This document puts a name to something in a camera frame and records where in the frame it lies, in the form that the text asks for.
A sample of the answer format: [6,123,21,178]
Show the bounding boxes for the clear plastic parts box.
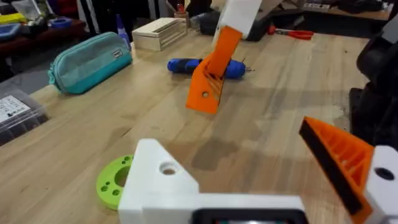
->
[0,88,50,147]

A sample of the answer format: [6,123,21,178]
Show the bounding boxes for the blue electric screwdriver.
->
[167,57,255,80]

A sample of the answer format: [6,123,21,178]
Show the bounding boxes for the white orange left gripper right finger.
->
[298,116,398,224]

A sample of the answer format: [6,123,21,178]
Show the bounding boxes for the yellow flat block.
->
[0,12,28,26]

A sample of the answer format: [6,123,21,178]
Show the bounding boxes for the brown pen cup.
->
[174,3,190,28]

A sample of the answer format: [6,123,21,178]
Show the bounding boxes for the teal soft zip bag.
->
[47,31,133,95]

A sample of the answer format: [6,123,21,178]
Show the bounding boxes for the red handled pliers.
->
[267,25,315,41]

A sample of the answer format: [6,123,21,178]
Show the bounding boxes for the black tool case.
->
[198,8,272,42]

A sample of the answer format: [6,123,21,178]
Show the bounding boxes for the finger of the white orange right gripper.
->
[206,0,263,79]

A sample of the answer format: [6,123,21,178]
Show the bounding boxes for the blue plastic tub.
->
[49,16,73,30]

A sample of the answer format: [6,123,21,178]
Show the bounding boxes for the blue plastic tray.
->
[0,22,22,42]

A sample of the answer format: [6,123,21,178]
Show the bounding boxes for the bare white left gripper left finger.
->
[118,138,200,224]

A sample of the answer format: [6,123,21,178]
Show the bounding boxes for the green disc with holes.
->
[96,154,135,211]

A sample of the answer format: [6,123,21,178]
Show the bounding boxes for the pale wooden crate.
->
[131,17,188,52]

